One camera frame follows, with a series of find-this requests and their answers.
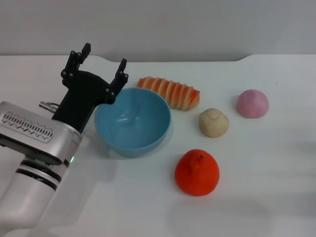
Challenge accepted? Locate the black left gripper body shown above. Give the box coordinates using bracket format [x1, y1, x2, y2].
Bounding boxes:
[52, 70, 117, 133]

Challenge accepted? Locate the blue plastic bowl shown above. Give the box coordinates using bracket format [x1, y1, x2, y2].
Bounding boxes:
[94, 87, 172, 158]

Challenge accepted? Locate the orange toy fruit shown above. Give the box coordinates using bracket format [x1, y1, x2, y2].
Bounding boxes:
[174, 149, 220, 197]

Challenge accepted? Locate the orange striped bread roll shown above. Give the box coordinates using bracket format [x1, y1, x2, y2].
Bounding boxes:
[137, 76, 200, 112]

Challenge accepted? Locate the beige round bun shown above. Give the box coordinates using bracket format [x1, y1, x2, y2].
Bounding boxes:
[199, 108, 230, 138]

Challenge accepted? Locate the pink round bun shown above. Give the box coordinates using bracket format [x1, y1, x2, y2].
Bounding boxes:
[236, 89, 269, 119]

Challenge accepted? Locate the left arm connector cable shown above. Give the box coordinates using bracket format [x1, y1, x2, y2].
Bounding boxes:
[38, 100, 61, 115]

